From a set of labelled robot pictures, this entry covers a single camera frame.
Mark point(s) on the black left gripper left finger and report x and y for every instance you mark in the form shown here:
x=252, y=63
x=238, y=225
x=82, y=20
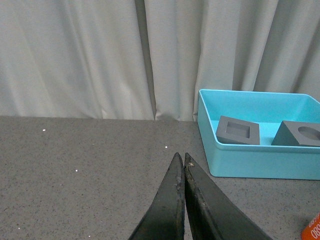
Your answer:
x=165, y=218

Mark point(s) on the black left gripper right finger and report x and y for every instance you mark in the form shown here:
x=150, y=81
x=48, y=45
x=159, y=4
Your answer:
x=211, y=214

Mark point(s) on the gray block with square hole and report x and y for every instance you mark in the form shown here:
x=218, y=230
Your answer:
x=237, y=131

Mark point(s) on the orange cylinder with white numbers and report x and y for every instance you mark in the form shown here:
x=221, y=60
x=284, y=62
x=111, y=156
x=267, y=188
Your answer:
x=312, y=230

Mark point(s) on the gray block with round hole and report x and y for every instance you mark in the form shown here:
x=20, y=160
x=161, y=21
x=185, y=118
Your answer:
x=300, y=134

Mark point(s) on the blue plastic box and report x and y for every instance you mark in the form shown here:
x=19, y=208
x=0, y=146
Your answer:
x=268, y=110

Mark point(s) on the white curtain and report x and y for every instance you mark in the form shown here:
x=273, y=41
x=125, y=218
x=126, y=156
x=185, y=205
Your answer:
x=148, y=59

